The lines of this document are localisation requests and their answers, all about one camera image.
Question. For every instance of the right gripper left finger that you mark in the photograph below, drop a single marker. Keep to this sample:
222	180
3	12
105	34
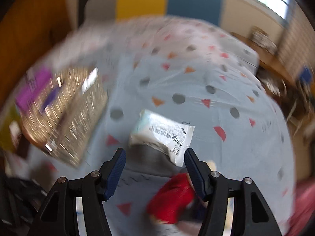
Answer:
97	188

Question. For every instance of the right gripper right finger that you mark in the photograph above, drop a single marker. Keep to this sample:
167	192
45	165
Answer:
210	187

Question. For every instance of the red plush toy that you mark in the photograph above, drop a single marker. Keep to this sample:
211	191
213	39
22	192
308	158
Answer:
171	200

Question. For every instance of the white wet wipes pack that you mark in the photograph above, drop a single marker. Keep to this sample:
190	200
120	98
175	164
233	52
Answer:
162	134

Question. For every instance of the gold ornate tissue holder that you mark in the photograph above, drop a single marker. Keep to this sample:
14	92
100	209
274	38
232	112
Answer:
62	118

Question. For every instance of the patterned light blue bedspread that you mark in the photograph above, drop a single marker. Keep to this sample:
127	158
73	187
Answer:
191	72

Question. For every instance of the purple tissue box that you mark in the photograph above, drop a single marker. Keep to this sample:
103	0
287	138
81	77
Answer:
36	80

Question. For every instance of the wooden desk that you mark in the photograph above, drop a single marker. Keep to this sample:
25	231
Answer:
268	61

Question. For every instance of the blue chair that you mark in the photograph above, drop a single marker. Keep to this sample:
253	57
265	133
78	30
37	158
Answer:
306	76

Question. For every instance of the wooden wardrobe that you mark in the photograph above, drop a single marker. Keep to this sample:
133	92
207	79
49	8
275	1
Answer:
29	28

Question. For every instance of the grey yellow blue headboard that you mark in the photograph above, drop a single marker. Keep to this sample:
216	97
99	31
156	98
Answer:
108	10

